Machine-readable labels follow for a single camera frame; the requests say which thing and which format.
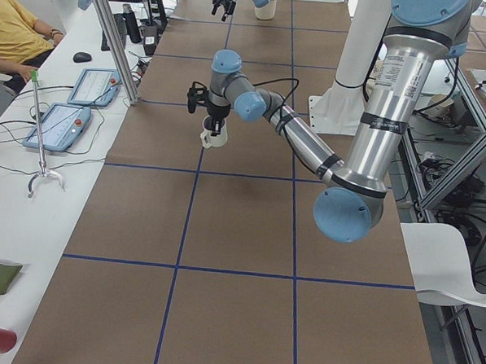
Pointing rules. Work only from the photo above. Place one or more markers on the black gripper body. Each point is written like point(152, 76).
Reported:
point(216, 111)

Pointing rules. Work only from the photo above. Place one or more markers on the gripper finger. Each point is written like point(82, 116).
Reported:
point(210, 123)
point(216, 5)
point(217, 126)
point(229, 6)

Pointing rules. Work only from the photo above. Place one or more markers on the white ceramic mug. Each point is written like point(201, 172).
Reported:
point(209, 139)

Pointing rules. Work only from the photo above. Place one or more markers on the white bucket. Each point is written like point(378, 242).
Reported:
point(266, 12)

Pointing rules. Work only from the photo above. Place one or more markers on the black water bottle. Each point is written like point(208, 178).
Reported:
point(131, 24)

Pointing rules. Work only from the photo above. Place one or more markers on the far blue teach pendant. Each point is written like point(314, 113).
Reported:
point(95, 87)

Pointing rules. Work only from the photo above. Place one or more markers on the blue teach pendant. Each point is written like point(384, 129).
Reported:
point(62, 124)
point(95, 87)

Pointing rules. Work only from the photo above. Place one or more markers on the brown paper table cover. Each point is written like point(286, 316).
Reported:
point(185, 255)

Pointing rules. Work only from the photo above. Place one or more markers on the black computer mouse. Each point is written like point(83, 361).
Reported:
point(81, 57)

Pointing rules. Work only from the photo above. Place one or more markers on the near blue teach pendant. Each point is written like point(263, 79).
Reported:
point(62, 124)

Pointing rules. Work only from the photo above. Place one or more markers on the metal reacher grabber tool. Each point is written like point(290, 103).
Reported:
point(43, 171)

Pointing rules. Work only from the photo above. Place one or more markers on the person in yellow shirt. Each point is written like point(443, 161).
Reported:
point(26, 42)

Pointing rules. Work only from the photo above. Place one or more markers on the white plastic chair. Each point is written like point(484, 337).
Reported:
point(440, 266)

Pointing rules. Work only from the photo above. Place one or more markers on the aluminium frame post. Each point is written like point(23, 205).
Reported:
point(107, 23)

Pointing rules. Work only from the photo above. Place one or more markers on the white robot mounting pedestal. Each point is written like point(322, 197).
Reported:
point(339, 110)

